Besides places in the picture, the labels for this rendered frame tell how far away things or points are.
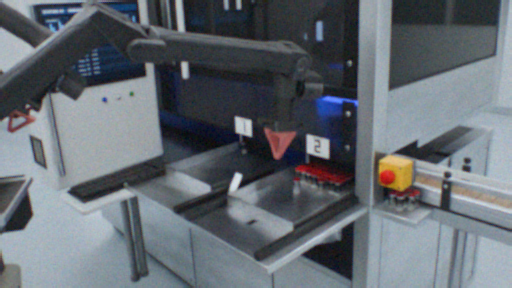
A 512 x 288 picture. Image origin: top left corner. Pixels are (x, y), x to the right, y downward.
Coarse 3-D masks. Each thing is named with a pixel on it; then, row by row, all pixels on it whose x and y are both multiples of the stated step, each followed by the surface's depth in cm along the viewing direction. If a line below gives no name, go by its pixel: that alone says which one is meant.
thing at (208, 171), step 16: (192, 160) 156; (208, 160) 161; (224, 160) 160; (240, 160) 159; (256, 160) 159; (272, 160) 158; (176, 176) 144; (192, 176) 147; (208, 176) 146; (224, 176) 145
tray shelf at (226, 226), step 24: (144, 192) 136; (168, 192) 135; (192, 192) 135; (216, 216) 119; (240, 216) 118; (336, 216) 116; (216, 240) 108; (240, 240) 106; (264, 240) 106; (312, 240) 105; (264, 264) 96
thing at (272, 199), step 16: (272, 176) 137; (288, 176) 142; (240, 192) 128; (256, 192) 132; (272, 192) 132; (288, 192) 131; (304, 192) 131; (352, 192) 124; (240, 208) 122; (256, 208) 116; (272, 208) 122; (288, 208) 121; (304, 208) 121; (320, 208) 114; (272, 224) 113; (288, 224) 108
